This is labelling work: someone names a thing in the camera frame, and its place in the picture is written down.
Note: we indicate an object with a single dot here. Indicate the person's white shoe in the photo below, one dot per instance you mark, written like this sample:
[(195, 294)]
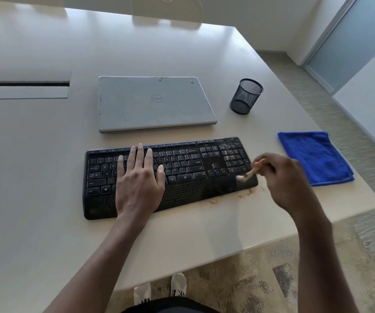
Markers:
[(178, 285), (142, 293)]

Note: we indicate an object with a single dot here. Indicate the silver laptop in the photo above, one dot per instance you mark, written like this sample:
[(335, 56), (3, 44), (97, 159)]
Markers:
[(148, 107)]

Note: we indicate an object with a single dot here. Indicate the person's right hand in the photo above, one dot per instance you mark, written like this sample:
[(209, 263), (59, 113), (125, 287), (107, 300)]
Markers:
[(288, 182)]

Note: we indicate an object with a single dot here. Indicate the cream perforated chair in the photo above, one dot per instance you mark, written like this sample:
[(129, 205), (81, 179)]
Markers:
[(168, 8)]

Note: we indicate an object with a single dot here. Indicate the person's left hand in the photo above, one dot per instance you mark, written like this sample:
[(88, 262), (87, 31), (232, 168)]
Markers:
[(140, 189)]

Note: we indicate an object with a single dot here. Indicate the blue microfibre cloth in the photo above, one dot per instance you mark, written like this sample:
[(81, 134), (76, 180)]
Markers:
[(314, 156)]

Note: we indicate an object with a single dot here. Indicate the person's black clothing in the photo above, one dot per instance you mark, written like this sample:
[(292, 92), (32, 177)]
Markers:
[(171, 306)]

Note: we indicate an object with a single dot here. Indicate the small wooden brush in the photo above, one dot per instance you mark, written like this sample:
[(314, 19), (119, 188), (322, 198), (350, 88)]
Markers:
[(251, 172)]

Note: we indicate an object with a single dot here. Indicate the black keyboard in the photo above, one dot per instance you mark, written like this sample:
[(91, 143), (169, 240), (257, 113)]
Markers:
[(187, 189)]

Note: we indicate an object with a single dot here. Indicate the person's left forearm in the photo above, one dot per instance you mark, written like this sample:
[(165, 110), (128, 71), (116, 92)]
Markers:
[(89, 270)]

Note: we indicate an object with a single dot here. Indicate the frosted glass door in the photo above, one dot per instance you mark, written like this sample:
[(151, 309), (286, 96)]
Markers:
[(347, 39)]

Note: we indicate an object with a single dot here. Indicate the black mesh pen holder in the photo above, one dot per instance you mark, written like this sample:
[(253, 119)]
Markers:
[(245, 97)]

